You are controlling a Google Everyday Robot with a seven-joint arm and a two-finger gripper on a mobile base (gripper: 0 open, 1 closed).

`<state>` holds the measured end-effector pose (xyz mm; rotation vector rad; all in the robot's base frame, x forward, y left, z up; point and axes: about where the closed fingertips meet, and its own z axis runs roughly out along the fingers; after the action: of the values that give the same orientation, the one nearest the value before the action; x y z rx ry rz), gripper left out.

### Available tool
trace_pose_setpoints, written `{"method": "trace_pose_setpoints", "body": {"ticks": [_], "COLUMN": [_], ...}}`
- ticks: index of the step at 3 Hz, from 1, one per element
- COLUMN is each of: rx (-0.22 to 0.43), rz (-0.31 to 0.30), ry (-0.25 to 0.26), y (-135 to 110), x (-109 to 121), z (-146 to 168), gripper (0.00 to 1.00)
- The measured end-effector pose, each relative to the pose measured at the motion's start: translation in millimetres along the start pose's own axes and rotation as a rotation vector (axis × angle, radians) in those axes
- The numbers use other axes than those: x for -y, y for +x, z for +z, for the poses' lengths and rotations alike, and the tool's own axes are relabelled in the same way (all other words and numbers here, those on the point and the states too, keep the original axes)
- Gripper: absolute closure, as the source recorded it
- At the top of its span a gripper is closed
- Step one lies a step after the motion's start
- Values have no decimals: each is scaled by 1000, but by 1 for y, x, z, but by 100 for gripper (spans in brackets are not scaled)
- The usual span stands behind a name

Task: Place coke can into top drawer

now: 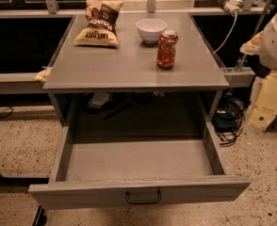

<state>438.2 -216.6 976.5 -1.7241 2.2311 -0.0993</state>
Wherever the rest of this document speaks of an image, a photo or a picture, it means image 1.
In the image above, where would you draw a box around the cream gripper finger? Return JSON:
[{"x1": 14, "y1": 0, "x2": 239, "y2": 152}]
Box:
[{"x1": 248, "y1": 72, "x2": 277, "y2": 130}]

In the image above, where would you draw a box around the red coke can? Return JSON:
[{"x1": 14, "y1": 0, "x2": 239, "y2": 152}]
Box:
[{"x1": 156, "y1": 30, "x2": 178, "y2": 69}]

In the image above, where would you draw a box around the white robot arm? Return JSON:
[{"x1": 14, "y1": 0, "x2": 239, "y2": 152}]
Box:
[{"x1": 240, "y1": 13, "x2": 277, "y2": 130}]

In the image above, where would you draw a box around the grey open top drawer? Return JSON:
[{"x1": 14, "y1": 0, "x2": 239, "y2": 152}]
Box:
[{"x1": 29, "y1": 125, "x2": 251, "y2": 210}]

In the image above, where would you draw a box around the white power strip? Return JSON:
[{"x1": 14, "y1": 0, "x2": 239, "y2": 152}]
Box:
[{"x1": 216, "y1": 0, "x2": 242, "y2": 14}]

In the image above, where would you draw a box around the white ceramic bowl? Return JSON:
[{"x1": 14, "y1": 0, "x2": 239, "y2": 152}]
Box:
[{"x1": 137, "y1": 19, "x2": 168, "y2": 44}]

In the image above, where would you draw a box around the brown chip bag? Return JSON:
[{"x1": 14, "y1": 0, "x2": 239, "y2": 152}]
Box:
[{"x1": 74, "y1": 0, "x2": 122, "y2": 47}]

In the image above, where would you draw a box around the yellow sponge scrap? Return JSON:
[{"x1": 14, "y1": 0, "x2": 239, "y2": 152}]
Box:
[{"x1": 35, "y1": 68, "x2": 52, "y2": 82}]

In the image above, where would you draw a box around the black cable bundle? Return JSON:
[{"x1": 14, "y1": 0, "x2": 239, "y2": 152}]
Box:
[{"x1": 211, "y1": 97, "x2": 246, "y2": 147}]

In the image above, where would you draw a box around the white power cable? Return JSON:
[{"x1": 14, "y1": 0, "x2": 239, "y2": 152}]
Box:
[{"x1": 211, "y1": 10, "x2": 239, "y2": 57}]

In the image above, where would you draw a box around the grey cabinet frame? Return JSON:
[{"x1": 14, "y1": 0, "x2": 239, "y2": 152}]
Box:
[{"x1": 41, "y1": 12, "x2": 231, "y2": 127}]

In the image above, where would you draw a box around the black drawer handle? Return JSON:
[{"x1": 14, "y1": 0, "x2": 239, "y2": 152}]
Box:
[{"x1": 125, "y1": 190, "x2": 162, "y2": 205}]

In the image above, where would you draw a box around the grey metal rail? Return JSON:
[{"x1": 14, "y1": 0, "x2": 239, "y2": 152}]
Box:
[{"x1": 0, "y1": 73, "x2": 44, "y2": 95}]

